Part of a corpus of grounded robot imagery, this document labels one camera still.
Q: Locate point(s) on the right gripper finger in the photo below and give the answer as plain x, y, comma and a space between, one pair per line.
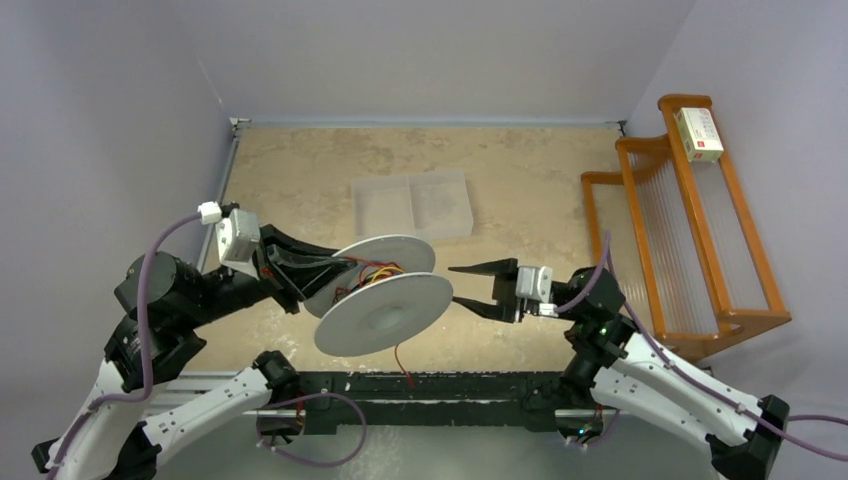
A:
502, 268
499, 312

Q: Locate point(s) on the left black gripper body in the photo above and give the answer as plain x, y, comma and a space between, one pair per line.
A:
276, 280

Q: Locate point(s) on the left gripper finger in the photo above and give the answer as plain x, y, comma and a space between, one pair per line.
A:
305, 280
286, 250

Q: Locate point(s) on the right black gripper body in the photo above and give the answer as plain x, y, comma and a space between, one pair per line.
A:
504, 292

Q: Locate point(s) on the grey plastic cable spool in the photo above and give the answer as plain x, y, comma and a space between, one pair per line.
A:
390, 296

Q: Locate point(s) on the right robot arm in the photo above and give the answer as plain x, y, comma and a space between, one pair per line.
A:
616, 364

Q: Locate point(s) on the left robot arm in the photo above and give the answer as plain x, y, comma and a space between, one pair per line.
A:
165, 302

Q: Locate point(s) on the translucent plastic divided tray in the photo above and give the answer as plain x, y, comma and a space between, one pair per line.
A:
432, 205

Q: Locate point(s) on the orange wooden rack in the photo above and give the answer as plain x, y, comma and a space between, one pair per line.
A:
703, 272

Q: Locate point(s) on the white box red label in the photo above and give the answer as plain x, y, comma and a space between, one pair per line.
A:
699, 134

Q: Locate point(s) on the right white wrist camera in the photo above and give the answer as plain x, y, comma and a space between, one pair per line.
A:
534, 291

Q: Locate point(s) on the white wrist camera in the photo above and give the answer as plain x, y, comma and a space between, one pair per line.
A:
237, 235
534, 291

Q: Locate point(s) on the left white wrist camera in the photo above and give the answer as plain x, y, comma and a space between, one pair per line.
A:
237, 235

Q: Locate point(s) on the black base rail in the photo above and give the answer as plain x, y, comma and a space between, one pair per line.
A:
320, 402

